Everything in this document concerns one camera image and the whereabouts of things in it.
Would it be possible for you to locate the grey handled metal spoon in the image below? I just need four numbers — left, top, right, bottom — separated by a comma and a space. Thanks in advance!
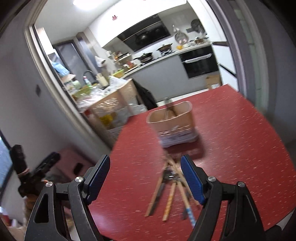
149, 180, 166, 216

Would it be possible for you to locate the black wok on stove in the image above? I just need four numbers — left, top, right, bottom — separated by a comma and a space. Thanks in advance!
135, 52, 154, 64

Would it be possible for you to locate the brown cooking pot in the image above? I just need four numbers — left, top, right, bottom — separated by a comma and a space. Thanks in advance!
157, 43, 172, 55

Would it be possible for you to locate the plain wooden chopstick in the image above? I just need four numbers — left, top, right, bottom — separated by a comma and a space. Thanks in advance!
164, 152, 200, 206

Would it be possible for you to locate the brown handled metal spoon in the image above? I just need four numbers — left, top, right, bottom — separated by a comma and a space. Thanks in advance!
181, 185, 192, 220

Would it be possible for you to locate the pink plastic stool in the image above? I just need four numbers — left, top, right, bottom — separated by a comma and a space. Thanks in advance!
46, 148, 99, 183

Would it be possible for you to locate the dark handled steel spoon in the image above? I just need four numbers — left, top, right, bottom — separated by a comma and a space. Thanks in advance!
163, 169, 179, 183

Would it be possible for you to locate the tan wooden chopstick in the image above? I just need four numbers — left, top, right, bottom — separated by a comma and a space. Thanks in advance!
162, 181, 177, 221

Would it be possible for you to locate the hanging metal strainer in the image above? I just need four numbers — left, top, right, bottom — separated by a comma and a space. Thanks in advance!
172, 25, 189, 45

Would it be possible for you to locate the blue patterned wooden chopstick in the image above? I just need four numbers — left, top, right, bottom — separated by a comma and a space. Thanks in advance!
177, 180, 196, 227

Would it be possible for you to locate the cardboard box on floor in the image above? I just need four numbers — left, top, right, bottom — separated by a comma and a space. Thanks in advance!
206, 74, 222, 90

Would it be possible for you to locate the beige plastic utensil holder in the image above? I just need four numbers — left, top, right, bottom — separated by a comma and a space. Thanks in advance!
146, 101, 199, 148

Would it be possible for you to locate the black hanging garment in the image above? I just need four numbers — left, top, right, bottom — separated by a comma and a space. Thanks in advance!
132, 79, 158, 110

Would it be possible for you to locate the beige perforated storage cart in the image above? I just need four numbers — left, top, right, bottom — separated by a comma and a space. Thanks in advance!
77, 78, 147, 148

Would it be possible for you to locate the black handled metal spoon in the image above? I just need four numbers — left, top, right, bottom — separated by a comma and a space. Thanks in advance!
164, 97, 171, 120

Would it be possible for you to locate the black built-in oven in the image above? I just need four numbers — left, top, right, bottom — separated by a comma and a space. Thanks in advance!
179, 46, 219, 79

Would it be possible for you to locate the black kitchen faucet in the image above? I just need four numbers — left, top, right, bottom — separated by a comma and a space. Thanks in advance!
83, 70, 97, 84

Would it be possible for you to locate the black range hood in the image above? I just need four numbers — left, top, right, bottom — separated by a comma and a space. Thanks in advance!
117, 14, 171, 52

